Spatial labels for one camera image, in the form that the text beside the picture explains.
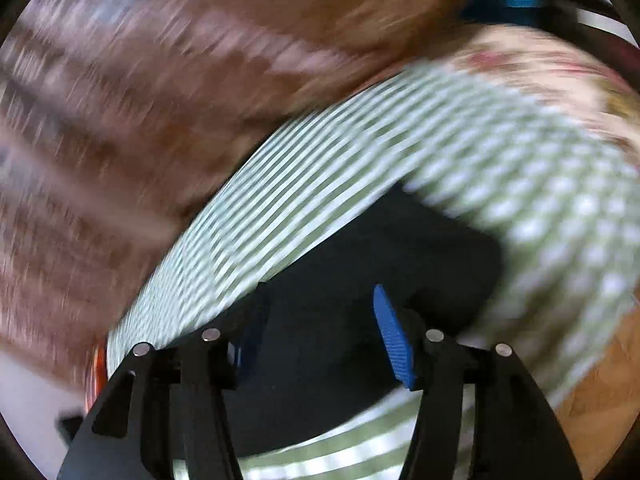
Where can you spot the green white checkered bedsheet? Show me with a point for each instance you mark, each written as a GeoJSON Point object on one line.
{"type": "Point", "coordinates": [564, 203]}

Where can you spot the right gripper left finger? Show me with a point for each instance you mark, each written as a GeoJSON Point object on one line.
{"type": "Point", "coordinates": [163, 409]}

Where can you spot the black pants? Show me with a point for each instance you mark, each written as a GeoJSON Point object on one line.
{"type": "Point", "coordinates": [312, 356]}

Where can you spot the floral cream quilt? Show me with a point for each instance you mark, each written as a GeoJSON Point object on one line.
{"type": "Point", "coordinates": [556, 73]}

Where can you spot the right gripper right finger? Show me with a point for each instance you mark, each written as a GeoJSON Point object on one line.
{"type": "Point", "coordinates": [516, 434]}

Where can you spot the brown floral curtain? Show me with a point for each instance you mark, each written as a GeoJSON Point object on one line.
{"type": "Point", "coordinates": [120, 118]}

